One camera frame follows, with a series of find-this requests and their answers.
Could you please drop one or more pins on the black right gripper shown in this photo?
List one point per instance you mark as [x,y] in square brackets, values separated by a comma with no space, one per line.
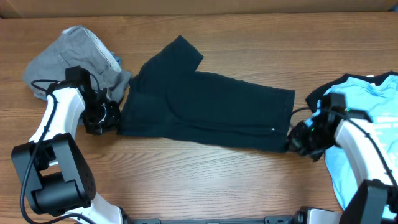
[295,138]

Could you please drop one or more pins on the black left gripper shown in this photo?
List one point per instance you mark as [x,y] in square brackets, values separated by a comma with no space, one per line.
[112,122]

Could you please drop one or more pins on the black t-shirt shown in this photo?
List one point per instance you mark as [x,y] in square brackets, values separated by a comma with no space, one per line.
[170,98]

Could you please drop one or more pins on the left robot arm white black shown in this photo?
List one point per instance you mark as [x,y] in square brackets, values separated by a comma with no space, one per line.
[55,177]

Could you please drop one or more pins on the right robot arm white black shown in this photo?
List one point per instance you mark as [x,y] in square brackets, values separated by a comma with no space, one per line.
[353,131]

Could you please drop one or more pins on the black garment under blue shirt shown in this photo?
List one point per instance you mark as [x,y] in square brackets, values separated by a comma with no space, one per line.
[312,99]

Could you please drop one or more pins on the folded grey shorts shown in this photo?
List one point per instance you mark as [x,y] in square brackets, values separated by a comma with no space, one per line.
[78,46]

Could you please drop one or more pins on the light blue t-shirt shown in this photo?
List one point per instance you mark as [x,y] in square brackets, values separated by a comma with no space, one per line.
[380,102]

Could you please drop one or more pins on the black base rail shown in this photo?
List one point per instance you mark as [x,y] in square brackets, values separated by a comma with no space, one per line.
[283,219]

